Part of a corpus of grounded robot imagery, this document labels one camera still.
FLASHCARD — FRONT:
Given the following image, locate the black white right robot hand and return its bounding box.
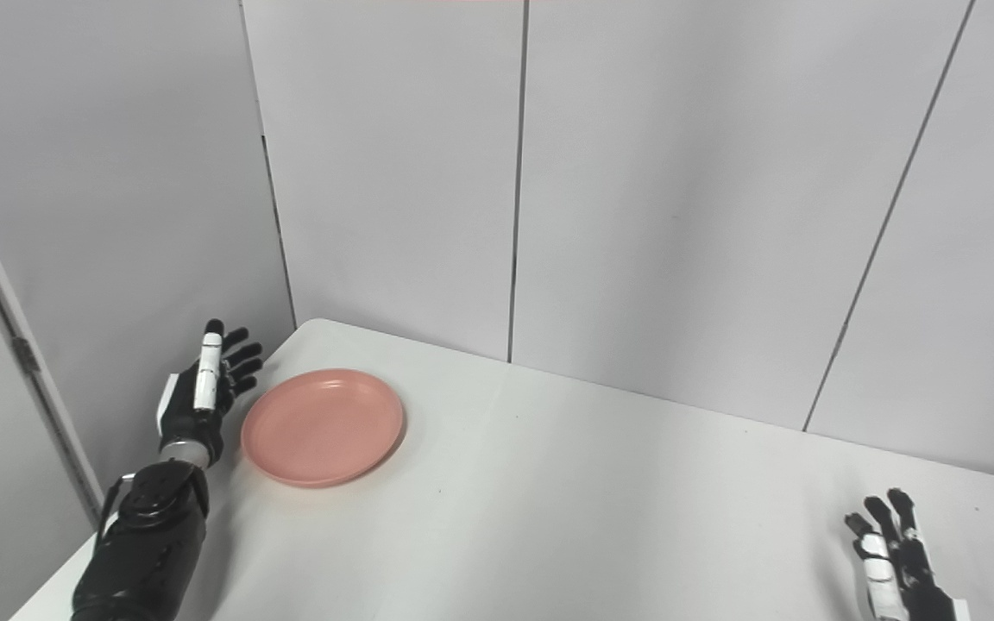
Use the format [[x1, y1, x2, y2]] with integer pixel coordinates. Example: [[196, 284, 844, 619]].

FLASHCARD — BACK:
[[844, 488, 972, 621]]

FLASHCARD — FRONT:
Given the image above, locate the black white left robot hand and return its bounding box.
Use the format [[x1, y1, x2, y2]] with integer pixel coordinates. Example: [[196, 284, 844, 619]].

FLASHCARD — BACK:
[[156, 319, 265, 468]]

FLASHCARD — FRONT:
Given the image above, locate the pink round plate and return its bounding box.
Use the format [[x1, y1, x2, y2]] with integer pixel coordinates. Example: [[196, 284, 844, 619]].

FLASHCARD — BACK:
[[241, 368, 406, 489]]

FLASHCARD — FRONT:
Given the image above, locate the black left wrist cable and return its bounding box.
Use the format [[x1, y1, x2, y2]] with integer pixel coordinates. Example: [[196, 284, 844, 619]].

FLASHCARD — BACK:
[[95, 473, 135, 546]]

